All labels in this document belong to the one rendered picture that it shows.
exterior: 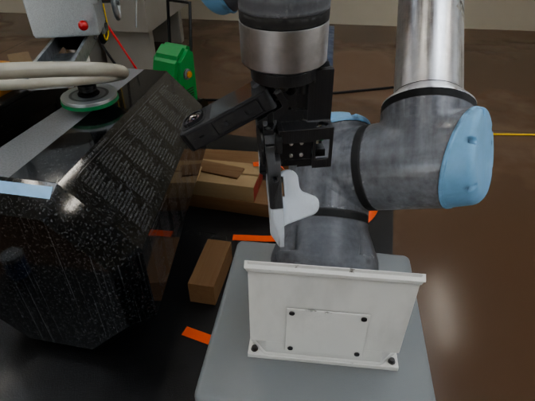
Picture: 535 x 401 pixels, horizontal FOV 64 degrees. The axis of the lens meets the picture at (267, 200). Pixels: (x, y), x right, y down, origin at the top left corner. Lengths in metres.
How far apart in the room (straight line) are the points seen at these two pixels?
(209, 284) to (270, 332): 1.17
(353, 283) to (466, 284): 1.65
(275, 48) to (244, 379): 0.55
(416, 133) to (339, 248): 0.21
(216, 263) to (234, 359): 1.21
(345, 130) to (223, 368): 0.46
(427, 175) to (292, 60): 0.31
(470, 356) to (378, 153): 1.42
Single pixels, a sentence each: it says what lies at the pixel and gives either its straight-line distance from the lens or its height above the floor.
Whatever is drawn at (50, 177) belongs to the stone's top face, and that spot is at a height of 0.80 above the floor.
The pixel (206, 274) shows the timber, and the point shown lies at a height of 0.14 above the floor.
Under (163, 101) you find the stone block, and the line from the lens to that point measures 2.02.
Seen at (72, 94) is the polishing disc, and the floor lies 0.86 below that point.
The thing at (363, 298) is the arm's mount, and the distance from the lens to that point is 0.68.
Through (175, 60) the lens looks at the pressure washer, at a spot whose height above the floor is 0.51.
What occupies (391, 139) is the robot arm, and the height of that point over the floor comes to 1.21.
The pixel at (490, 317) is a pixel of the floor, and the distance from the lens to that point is 2.17.
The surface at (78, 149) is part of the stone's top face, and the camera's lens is 1.60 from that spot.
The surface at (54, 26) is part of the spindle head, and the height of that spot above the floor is 1.14.
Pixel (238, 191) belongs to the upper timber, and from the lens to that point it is 2.36.
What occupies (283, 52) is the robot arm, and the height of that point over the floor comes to 1.40.
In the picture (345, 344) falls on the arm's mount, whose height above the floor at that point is 0.91.
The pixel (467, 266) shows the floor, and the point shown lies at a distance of 2.37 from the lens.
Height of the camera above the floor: 1.52
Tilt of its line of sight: 36 degrees down
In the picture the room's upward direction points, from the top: straight up
